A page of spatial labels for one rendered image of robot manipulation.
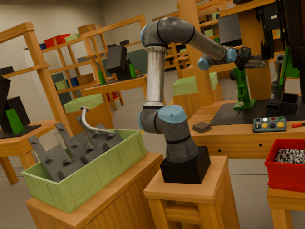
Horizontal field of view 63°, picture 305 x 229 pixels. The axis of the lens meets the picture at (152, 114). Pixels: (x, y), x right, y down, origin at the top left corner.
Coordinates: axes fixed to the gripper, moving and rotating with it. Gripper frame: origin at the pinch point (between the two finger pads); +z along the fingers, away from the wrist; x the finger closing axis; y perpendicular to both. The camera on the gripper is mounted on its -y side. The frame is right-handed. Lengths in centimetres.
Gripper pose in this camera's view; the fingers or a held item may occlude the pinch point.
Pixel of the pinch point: (263, 65)
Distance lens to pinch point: 157.0
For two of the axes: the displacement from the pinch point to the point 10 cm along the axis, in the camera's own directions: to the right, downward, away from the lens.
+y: -2.4, -4.1, -8.8
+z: 8.4, 3.6, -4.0
